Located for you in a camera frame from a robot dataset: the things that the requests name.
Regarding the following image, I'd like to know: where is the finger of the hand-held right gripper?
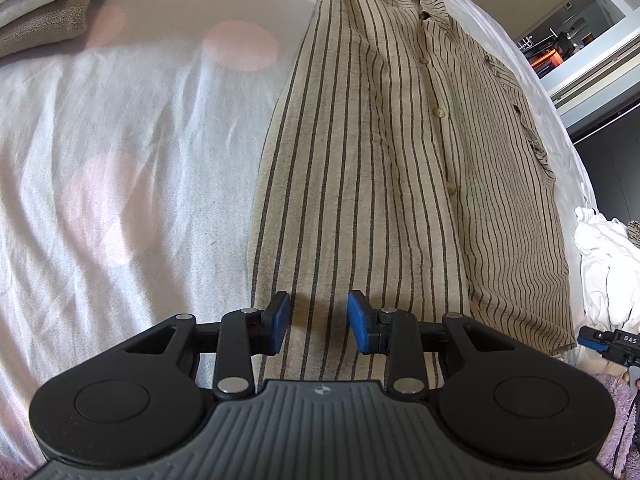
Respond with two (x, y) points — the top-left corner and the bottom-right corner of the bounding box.
(579, 326), (610, 352)

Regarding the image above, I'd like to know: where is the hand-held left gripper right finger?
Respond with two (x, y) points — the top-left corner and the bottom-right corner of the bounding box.
(347, 290), (521, 395)

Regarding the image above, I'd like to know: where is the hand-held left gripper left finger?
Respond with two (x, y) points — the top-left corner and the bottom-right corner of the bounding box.
(122, 291), (291, 396)

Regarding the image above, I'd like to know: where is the beige striped button shirt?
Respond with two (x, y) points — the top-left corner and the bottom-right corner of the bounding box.
(247, 0), (576, 386)

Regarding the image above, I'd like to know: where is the purple fluffy blanket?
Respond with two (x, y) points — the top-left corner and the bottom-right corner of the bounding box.
(590, 360), (640, 480)

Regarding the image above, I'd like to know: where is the white crumpled cloth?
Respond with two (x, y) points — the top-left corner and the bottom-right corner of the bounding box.
(574, 205), (640, 328)

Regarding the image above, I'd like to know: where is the white pink-dotted bed sheet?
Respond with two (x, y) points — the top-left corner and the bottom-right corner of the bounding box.
(0, 0), (601, 480)

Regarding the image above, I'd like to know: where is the taupe folded cloth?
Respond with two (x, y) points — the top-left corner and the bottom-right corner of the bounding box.
(0, 0), (101, 59)

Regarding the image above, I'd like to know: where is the white door frame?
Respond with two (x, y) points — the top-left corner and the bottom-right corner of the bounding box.
(460, 0), (640, 136)

